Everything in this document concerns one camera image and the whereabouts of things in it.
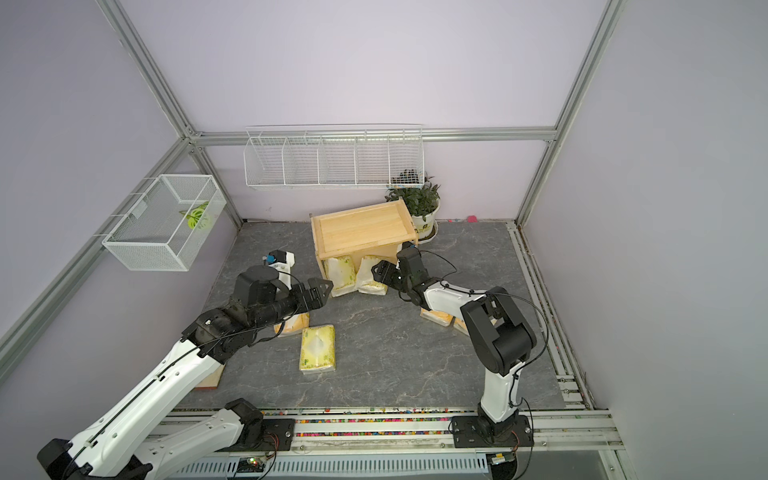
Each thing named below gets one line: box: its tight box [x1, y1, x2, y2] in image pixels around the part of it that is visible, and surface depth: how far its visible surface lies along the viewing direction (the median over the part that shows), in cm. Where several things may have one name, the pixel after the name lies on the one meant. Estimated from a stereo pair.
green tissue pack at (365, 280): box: [356, 255, 388, 296], surface depth 98 cm
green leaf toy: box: [179, 201, 210, 229], surface depth 83 cm
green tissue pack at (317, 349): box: [299, 324, 336, 374], surface depth 86 cm
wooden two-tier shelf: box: [310, 199, 419, 298], surface depth 92 cm
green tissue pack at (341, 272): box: [322, 256, 358, 298], surface depth 101 cm
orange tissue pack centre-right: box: [420, 307, 453, 327], surface depth 93 cm
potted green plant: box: [384, 176, 441, 244], surface depth 107 cm
